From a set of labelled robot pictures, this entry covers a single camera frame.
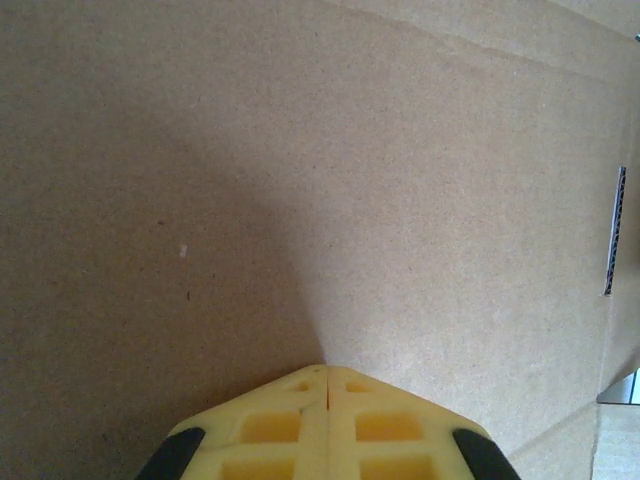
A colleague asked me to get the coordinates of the brown cardboard box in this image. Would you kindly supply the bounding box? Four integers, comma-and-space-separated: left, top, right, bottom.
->
0, 0, 640, 480

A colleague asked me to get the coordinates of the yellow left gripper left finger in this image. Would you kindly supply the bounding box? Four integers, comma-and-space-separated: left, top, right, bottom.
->
134, 364, 329, 480

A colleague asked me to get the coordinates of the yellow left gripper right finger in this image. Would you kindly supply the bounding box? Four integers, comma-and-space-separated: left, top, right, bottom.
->
327, 366, 519, 480

